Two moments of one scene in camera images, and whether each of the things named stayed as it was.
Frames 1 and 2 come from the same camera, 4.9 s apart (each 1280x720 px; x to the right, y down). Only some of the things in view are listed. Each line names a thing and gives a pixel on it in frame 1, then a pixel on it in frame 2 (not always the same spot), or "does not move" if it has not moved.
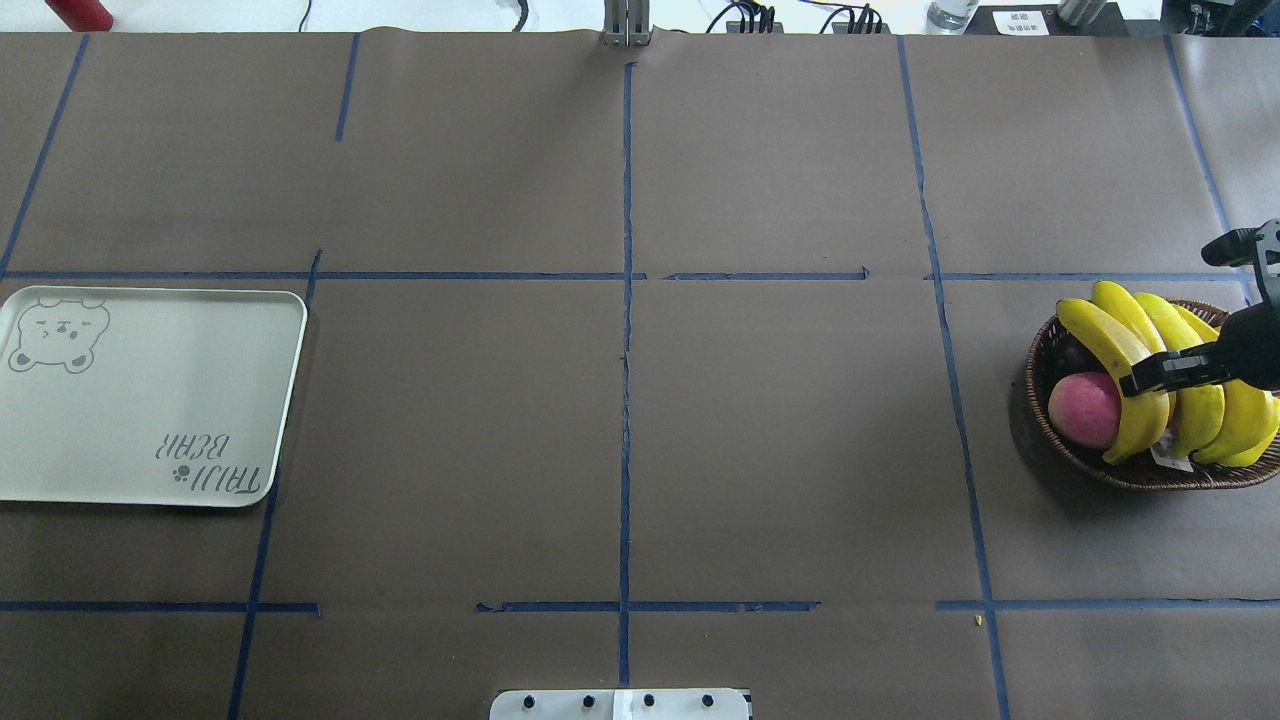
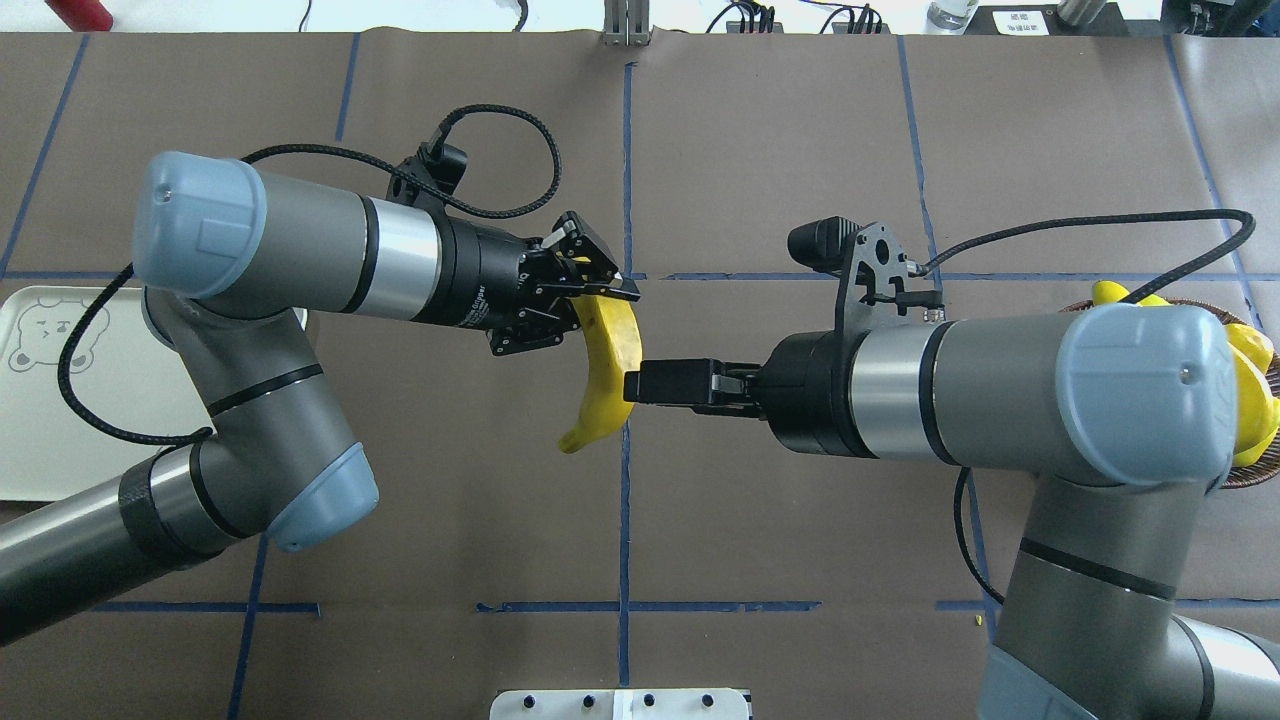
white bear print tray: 146,395 does not move
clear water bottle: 949,16 does not move
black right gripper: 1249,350 to 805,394
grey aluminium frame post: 626,23 does not move
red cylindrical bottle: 83,15 does not move
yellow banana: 1144,417 to 612,337
